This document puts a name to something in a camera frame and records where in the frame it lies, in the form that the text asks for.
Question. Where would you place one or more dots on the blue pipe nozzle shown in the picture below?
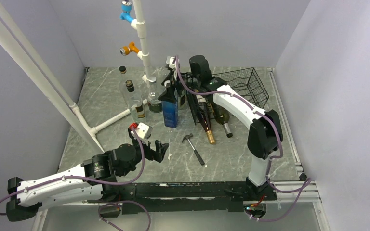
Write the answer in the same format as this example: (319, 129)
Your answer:
(126, 6)

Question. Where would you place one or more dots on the red wine bottle gold cap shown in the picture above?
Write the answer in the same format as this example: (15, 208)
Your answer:
(205, 124)

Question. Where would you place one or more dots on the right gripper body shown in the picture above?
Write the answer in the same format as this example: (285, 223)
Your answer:
(191, 82)

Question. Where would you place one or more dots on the clear bottle white label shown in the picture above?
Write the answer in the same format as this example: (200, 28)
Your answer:
(126, 85)

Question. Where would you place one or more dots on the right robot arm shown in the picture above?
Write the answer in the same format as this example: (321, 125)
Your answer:
(203, 91)

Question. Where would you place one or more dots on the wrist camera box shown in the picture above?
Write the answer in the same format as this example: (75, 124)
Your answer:
(171, 63)
(142, 130)

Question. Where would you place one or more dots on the white pvc pipe frame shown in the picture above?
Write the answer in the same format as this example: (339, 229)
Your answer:
(15, 43)

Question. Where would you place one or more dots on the clear bottle dark label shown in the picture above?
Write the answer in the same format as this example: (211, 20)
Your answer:
(154, 104)

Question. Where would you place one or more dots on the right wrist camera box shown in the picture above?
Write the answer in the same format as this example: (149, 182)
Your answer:
(171, 63)

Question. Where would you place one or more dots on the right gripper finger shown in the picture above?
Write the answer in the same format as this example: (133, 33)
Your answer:
(168, 94)
(168, 81)

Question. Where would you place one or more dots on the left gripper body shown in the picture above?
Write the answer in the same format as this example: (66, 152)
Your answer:
(143, 149)

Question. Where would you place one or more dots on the green wine bottle silver cap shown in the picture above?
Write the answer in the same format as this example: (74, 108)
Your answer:
(222, 117)

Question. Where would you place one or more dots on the blue label clear bottle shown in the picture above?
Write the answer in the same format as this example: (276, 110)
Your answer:
(170, 114)

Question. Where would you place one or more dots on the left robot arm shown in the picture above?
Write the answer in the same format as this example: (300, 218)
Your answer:
(94, 179)

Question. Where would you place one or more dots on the black wire wine rack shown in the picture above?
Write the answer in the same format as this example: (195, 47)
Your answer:
(245, 82)

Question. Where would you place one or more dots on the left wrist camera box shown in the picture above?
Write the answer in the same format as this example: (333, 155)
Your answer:
(142, 130)

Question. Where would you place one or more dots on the orange pipe nozzle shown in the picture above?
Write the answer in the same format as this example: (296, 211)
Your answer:
(126, 50)

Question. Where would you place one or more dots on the clear frosted wine bottle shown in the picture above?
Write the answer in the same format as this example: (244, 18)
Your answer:
(181, 99)

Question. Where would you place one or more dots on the small grey hammer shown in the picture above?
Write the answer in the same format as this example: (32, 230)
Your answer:
(198, 156)

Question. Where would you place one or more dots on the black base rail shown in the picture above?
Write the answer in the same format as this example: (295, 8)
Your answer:
(231, 196)

